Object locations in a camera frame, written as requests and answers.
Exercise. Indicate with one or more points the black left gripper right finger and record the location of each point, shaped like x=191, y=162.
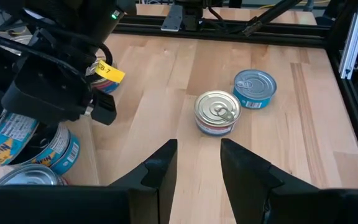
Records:
x=259, y=199

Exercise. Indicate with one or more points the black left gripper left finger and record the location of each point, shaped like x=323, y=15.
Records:
x=73, y=205

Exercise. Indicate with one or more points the red label tuna can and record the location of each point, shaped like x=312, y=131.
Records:
x=26, y=177

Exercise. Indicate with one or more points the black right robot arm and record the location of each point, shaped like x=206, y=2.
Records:
x=73, y=15

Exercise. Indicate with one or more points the silver aluminium extrusion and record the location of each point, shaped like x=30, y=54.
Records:
x=353, y=40

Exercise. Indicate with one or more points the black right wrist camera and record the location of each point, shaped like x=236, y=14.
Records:
x=104, y=107

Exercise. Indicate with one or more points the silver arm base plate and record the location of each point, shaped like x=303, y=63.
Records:
x=172, y=18

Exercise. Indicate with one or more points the black aluminium table frame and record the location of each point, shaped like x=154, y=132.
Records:
x=228, y=34

